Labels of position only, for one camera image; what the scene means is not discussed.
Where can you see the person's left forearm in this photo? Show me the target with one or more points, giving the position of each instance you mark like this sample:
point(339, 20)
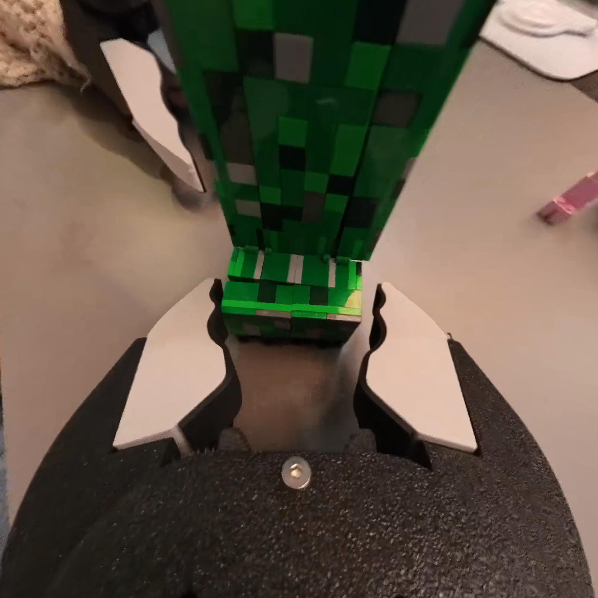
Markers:
point(32, 42)

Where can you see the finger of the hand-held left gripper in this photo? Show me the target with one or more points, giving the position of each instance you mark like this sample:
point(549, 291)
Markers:
point(145, 102)

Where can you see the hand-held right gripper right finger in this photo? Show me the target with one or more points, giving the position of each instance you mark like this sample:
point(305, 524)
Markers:
point(420, 378)

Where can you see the pink lego pig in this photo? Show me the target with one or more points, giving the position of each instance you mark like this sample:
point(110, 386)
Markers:
point(572, 201)

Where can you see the green lego creeper figure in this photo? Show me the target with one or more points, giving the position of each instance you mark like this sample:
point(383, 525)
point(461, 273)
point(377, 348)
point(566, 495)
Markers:
point(303, 140)

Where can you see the white book stand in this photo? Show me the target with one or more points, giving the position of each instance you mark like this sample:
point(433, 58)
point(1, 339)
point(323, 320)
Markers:
point(537, 32)

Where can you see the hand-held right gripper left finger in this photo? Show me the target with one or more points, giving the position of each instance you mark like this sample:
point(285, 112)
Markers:
point(173, 373)

